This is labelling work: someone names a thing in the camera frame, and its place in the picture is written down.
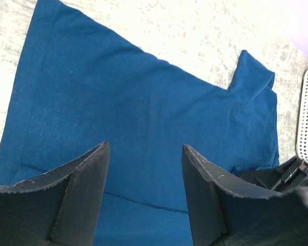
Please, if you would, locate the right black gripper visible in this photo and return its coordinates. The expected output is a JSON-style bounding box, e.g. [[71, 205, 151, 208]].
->
[[238, 156, 308, 192]]

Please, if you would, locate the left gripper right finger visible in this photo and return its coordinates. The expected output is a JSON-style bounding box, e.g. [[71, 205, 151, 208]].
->
[[182, 145, 308, 245]]

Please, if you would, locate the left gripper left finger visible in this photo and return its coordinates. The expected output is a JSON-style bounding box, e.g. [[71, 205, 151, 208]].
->
[[0, 141, 110, 245]]

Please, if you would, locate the blue t-shirt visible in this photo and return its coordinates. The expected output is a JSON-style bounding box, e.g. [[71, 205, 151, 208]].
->
[[0, 1, 279, 245]]

